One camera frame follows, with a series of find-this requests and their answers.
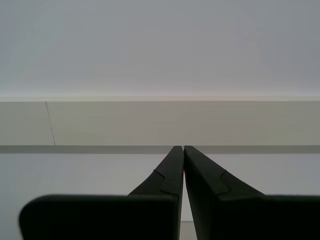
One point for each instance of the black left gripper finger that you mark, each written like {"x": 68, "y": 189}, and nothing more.
{"x": 140, "y": 215}
{"x": 237, "y": 215}

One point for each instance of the beige wall trim band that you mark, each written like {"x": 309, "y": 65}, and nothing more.
{"x": 160, "y": 122}

